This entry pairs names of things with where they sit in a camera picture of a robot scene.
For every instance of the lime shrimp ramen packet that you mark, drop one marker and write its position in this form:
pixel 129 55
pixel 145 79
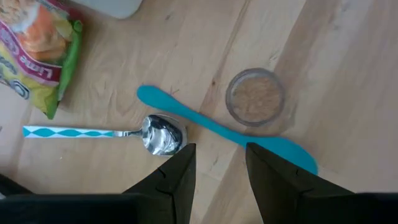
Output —
pixel 34 46

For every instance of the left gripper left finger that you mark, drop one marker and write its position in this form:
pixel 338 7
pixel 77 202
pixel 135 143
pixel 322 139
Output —
pixel 177 180

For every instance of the teal silicone spatula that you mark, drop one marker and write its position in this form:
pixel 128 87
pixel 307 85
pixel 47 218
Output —
pixel 186 107

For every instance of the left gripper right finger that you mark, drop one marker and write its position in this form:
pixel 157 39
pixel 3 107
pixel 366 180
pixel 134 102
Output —
pixel 273 186

